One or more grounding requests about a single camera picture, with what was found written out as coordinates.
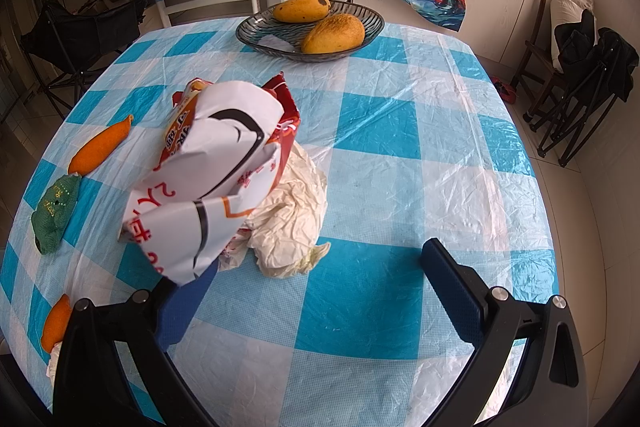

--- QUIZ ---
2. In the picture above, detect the crumpled white paper tissue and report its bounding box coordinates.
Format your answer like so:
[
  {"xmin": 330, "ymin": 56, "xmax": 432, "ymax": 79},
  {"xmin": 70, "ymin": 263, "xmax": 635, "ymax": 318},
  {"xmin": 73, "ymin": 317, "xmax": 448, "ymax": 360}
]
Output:
[{"xmin": 219, "ymin": 141, "xmax": 332, "ymax": 279}]

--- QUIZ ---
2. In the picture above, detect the dark glass fruit bowl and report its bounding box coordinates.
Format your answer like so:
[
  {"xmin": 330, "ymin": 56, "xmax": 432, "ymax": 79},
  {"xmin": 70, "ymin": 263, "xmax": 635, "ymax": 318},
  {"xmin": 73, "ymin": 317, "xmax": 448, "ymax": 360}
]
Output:
[{"xmin": 235, "ymin": 0, "xmax": 385, "ymax": 57}]

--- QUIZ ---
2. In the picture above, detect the plain yellow mango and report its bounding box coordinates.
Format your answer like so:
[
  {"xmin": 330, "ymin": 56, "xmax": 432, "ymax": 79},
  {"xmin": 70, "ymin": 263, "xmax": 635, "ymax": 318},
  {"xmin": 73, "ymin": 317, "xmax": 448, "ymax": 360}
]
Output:
[{"xmin": 300, "ymin": 13, "xmax": 366, "ymax": 55}]

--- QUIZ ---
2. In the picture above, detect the orange toy at edge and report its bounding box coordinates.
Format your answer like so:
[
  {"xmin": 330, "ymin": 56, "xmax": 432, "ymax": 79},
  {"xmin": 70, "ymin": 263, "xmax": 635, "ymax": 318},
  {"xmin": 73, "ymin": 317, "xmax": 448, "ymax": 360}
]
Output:
[{"xmin": 40, "ymin": 294, "xmax": 73, "ymax": 353}]

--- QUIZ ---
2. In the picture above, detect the dark wooden chair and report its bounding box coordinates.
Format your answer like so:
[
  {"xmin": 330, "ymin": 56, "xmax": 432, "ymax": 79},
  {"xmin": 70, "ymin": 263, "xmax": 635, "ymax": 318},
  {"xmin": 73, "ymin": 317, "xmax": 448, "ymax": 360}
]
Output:
[{"xmin": 509, "ymin": 0, "xmax": 576, "ymax": 108}]

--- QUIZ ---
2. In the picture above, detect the white printed paper wrapper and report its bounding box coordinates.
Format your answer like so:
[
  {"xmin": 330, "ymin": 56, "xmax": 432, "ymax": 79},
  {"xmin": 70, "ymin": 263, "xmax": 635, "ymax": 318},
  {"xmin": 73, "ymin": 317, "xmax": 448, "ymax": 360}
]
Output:
[{"xmin": 120, "ymin": 79, "xmax": 286, "ymax": 286}]

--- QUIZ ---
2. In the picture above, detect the black folding camp chair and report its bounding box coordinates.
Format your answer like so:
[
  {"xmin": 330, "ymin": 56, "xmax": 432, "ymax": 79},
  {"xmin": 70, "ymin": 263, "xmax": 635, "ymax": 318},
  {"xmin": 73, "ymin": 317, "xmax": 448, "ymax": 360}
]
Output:
[{"xmin": 20, "ymin": 0, "xmax": 152, "ymax": 120}]

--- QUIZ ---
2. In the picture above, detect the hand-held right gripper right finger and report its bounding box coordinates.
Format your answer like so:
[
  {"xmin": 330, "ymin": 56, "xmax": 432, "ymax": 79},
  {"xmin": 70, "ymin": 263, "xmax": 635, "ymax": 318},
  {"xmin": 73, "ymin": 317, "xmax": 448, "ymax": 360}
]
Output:
[{"xmin": 421, "ymin": 238, "xmax": 589, "ymax": 427}]

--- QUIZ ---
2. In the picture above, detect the folded black camp chair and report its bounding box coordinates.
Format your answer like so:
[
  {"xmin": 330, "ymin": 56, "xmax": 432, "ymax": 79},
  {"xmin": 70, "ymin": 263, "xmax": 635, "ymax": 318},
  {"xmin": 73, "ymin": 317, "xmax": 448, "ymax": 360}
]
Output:
[{"xmin": 522, "ymin": 9, "xmax": 640, "ymax": 168}]

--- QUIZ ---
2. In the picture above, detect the spotted yellow mango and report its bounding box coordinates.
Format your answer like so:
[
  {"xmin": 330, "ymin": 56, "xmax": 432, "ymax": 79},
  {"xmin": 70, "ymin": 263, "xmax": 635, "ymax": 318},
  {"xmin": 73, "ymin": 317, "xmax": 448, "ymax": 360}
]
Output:
[{"xmin": 272, "ymin": 0, "xmax": 331, "ymax": 24}]

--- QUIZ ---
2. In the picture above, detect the white stuffed bag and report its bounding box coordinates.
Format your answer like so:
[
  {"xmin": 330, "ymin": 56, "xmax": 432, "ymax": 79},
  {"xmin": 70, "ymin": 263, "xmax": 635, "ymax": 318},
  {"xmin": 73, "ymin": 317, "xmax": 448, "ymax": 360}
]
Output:
[{"xmin": 549, "ymin": 0, "xmax": 597, "ymax": 74}]

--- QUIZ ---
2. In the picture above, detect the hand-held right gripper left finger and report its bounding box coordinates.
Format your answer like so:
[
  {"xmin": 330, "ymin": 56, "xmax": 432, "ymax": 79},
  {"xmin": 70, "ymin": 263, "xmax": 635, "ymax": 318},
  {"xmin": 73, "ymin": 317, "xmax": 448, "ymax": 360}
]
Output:
[{"xmin": 52, "ymin": 264, "xmax": 219, "ymax": 427}]

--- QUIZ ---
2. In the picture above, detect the orange snack packet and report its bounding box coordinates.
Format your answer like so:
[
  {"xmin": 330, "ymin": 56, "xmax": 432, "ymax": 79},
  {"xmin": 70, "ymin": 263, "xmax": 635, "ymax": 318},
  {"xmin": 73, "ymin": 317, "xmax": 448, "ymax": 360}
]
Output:
[{"xmin": 164, "ymin": 78, "xmax": 211, "ymax": 160}]

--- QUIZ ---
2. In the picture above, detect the blue white checked tablecloth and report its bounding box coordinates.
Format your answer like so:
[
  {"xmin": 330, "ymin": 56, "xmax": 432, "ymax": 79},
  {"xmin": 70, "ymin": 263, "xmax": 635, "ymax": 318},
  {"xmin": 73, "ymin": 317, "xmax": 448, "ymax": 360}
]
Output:
[{"xmin": 0, "ymin": 21, "xmax": 555, "ymax": 427}]

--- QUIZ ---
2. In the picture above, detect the red slipper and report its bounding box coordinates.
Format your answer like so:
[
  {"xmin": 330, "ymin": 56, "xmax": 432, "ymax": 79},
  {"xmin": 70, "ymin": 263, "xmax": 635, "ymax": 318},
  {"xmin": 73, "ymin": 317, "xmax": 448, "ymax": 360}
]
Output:
[{"xmin": 489, "ymin": 75, "xmax": 519, "ymax": 106}]

